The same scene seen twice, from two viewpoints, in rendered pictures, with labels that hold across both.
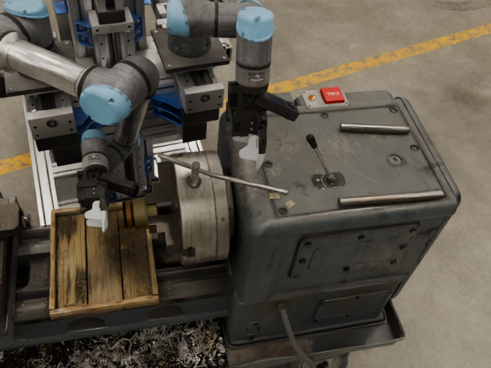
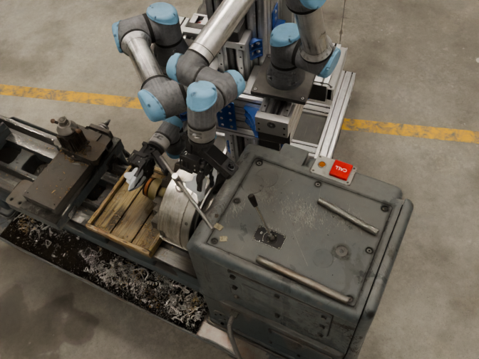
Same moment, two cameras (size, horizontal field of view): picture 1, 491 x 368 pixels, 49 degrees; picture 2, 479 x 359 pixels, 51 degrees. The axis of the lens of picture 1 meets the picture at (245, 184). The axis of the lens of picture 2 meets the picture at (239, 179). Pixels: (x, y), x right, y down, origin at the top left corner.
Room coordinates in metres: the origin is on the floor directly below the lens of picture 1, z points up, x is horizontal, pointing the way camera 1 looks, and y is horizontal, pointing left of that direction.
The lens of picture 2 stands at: (0.42, -0.71, 2.60)
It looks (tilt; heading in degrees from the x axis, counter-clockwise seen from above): 56 degrees down; 51
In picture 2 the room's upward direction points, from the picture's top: 7 degrees counter-clockwise
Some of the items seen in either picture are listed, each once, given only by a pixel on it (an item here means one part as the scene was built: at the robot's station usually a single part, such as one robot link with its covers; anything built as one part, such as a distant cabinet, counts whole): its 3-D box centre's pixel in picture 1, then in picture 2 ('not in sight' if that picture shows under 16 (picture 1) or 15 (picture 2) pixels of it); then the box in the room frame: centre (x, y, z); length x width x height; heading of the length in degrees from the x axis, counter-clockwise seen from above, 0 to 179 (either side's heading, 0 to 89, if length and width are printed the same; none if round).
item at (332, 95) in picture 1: (332, 96); (341, 170); (1.25, -0.22, 1.26); 0.06 x 0.06 x 0.02; 18
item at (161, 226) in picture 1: (170, 235); (162, 216); (0.78, 0.18, 1.09); 0.12 x 0.11 x 0.05; 18
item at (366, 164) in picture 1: (323, 191); (300, 245); (1.03, -0.24, 1.06); 0.59 x 0.48 x 0.39; 108
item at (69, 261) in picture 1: (102, 255); (142, 205); (0.80, 0.39, 0.89); 0.36 x 0.30 x 0.04; 18
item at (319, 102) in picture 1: (323, 104); (333, 174); (1.24, -0.20, 1.23); 0.13 x 0.08 x 0.05; 108
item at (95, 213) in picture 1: (96, 215); (130, 177); (0.81, 0.39, 1.09); 0.09 x 0.06 x 0.03; 18
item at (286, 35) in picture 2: not in sight; (287, 44); (1.52, 0.26, 1.33); 0.13 x 0.12 x 0.14; 100
